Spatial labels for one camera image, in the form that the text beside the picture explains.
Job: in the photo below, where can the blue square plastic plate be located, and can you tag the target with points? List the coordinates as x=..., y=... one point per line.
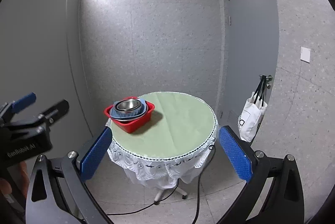
x=127, y=118

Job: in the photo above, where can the grey door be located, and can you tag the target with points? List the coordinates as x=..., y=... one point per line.
x=252, y=42

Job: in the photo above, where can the white tote bag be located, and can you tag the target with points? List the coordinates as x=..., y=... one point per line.
x=253, y=112

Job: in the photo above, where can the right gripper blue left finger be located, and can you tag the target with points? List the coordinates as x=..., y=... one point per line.
x=92, y=153

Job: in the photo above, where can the green tablecloth with lace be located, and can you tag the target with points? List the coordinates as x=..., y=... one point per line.
x=173, y=145

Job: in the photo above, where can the red plastic basin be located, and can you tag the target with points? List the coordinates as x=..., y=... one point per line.
x=131, y=125

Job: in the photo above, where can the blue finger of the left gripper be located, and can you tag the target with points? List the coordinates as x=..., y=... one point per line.
x=22, y=103
x=56, y=111

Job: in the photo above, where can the white table base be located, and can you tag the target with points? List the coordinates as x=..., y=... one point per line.
x=164, y=194

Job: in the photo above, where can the person's left hand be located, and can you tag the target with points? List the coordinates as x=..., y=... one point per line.
x=20, y=180

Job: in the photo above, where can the large steel bowl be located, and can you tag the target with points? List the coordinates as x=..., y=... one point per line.
x=128, y=107

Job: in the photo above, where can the door handle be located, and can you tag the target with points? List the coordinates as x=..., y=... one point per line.
x=268, y=79

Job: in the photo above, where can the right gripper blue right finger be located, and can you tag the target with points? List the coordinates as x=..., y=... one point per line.
x=238, y=152

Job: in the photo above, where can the white wall switch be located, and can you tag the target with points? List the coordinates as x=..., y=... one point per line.
x=305, y=54

